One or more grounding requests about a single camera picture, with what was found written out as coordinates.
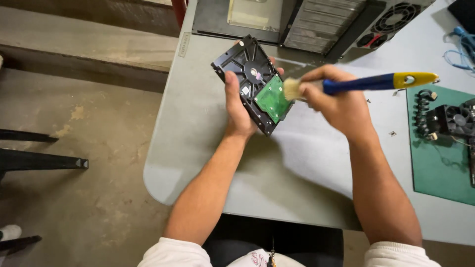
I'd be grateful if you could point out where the person's right hand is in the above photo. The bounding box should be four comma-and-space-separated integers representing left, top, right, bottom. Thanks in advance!
298, 65, 375, 140

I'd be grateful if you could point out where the person's left hand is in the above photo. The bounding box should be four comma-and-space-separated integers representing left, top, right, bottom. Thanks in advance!
223, 40, 285, 138

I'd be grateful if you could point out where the blue and yellow paintbrush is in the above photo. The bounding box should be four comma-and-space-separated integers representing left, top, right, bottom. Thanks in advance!
283, 71, 440, 102

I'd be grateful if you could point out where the black hard disk drive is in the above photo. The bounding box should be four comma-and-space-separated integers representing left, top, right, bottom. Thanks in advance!
211, 34, 294, 136

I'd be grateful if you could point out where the grey computer tower case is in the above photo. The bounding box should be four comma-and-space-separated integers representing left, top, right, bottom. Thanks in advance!
192, 0, 436, 62

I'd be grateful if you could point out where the black cooler fan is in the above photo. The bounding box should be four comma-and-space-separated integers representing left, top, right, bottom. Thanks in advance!
425, 104, 475, 137

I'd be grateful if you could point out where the green cutting mat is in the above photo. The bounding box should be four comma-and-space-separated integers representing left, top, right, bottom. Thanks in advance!
406, 85, 475, 206

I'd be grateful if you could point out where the red pole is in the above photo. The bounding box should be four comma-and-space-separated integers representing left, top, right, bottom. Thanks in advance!
171, 0, 189, 29

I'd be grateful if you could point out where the black device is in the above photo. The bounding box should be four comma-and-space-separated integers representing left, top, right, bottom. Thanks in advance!
447, 0, 475, 24

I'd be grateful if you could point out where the person's white sweater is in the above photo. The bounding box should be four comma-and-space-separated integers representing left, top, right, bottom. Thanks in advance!
137, 237, 442, 267

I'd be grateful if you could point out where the black chair leg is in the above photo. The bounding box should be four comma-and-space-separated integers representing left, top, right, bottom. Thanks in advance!
0, 129, 89, 182

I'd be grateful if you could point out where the white shoe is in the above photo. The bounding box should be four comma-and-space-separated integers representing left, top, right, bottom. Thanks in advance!
0, 224, 22, 242

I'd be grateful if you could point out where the black coiled cable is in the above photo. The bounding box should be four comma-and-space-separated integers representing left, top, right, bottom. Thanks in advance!
413, 89, 438, 141

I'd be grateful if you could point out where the blue cable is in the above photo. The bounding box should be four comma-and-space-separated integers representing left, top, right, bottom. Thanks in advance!
443, 26, 475, 73

